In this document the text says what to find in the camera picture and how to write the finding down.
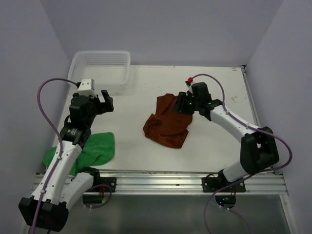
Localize green towel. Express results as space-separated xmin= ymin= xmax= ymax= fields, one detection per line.
xmin=42 ymin=132 xmax=116 ymax=176

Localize brown towel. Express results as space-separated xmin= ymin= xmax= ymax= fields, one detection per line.
xmin=143 ymin=94 xmax=193 ymax=149

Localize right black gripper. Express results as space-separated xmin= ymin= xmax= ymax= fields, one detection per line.
xmin=171 ymin=92 xmax=200 ymax=116

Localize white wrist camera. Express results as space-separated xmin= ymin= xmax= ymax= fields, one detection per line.
xmin=78 ymin=79 xmax=96 ymax=97
xmin=185 ymin=77 xmax=195 ymax=94

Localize white plastic basket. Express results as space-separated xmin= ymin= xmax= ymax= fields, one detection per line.
xmin=68 ymin=51 xmax=131 ymax=91

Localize aluminium mounting rail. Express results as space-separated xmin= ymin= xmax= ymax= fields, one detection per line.
xmin=100 ymin=170 xmax=288 ymax=195

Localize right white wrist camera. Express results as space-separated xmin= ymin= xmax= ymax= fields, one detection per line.
xmin=185 ymin=77 xmax=195 ymax=94

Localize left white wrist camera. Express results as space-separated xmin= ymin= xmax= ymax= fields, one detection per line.
xmin=78 ymin=79 xmax=96 ymax=97

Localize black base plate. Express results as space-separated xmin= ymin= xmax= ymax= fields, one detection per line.
xmin=86 ymin=177 xmax=117 ymax=193
xmin=201 ymin=176 xmax=246 ymax=193

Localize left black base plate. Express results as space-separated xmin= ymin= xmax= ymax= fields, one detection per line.
xmin=86 ymin=177 xmax=117 ymax=193

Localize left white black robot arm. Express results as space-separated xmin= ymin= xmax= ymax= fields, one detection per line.
xmin=18 ymin=90 xmax=114 ymax=232

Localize right side aluminium rail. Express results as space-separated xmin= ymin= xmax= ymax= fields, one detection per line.
xmin=240 ymin=65 xmax=261 ymax=126

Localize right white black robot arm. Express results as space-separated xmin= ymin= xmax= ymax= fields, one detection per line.
xmin=173 ymin=81 xmax=279 ymax=192

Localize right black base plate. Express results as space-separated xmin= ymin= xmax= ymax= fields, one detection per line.
xmin=201 ymin=176 xmax=246 ymax=193

